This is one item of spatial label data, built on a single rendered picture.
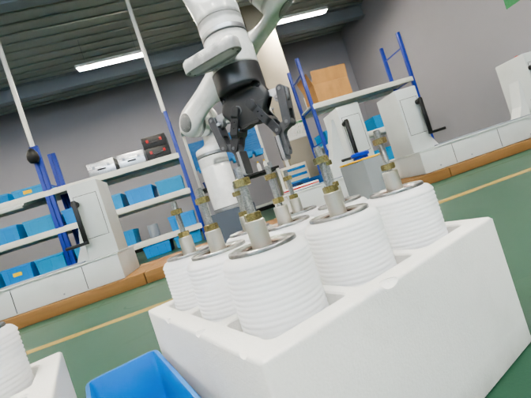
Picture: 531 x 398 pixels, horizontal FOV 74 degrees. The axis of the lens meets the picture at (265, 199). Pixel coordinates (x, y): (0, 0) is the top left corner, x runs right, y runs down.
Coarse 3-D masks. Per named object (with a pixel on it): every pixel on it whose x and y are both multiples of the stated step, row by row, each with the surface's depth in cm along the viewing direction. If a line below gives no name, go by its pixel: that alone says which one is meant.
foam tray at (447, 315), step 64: (448, 256) 41; (192, 320) 45; (320, 320) 32; (384, 320) 34; (448, 320) 39; (512, 320) 46; (192, 384) 48; (256, 384) 29; (320, 384) 29; (384, 384) 33; (448, 384) 38
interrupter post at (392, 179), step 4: (384, 172) 51; (388, 172) 49; (392, 172) 49; (396, 172) 49; (384, 176) 50; (388, 176) 49; (392, 176) 49; (396, 176) 49; (384, 180) 50; (388, 180) 50; (392, 180) 49; (396, 180) 49; (400, 180) 49; (388, 184) 50; (392, 184) 49; (396, 184) 49; (400, 184) 49; (388, 188) 50; (392, 188) 49; (396, 188) 49; (400, 188) 49; (388, 192) 50
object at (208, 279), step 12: (228, 252) 44; (192, 264) 45; (204, 264) 43; (216, 264) 43; (192, 276) 45; (204, 276) 43; (216, 276) 43; (204, 288) 44; (216, 288) 43; (228, 288) 43; (204, 300) 44; (216, 300) 43; (228, 300) 43; (204, 312) 45; (216, 312) 43; (228, 312) 43
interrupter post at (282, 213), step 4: (276, 208) 53; (280, 208) 53; (284, 208) 53; (276, 212) 53; (280, 212) 53; (284, 212) 53; (288, 212) 53; (276, 216) 54; (280, 216) 53; (284, 216) 53; (288, 216) 53; (280, 220) 53; (284, 220) 53; (288, 220) 53; (280, 224) 53
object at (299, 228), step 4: (304, 220) 51; (308, 220) 51; (296, 224) 50; (300, 224) 50; (304, 224) 50; (284, 228) 50; (288, 228) 50; (292, 228) 49; (296, 228) 49; (300, 228) 49; (304, 228) 50; (272, 232) 50; (276, 232) 50; (280, 232) 50; (284, 232) 49; (296, 232) 49; (300, 232) 49; (304, 236) 49; (308, 244) 50
